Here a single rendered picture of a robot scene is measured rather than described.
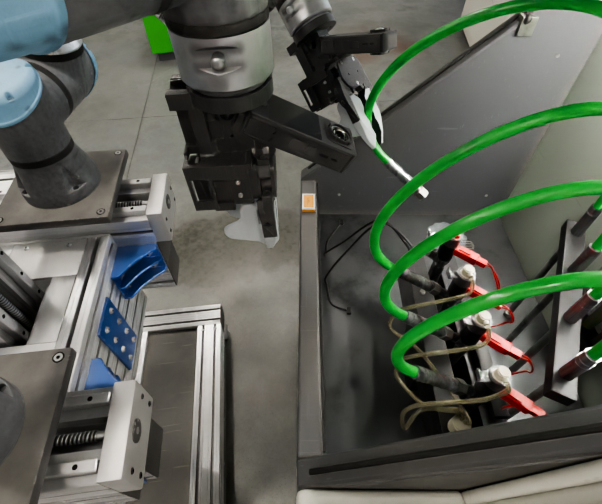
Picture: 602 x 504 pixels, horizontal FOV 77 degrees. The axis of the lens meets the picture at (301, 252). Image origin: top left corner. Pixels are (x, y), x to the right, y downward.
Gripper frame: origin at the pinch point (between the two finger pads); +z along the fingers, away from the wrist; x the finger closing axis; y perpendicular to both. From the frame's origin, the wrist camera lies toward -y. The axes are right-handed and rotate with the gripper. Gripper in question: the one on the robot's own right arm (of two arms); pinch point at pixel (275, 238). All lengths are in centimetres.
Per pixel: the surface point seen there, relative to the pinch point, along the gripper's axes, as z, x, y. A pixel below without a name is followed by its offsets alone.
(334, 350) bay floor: 39.1, -3.0, -9.0
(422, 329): 0.2, 13.5, -14.6
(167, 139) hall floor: 116, -205, 83
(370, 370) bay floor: 39.4, 1.7, -15.6
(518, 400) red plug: 15.7, 16.4, -29.4
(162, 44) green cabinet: 99, -323, 101
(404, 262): -0.7, 5.6, -14.5
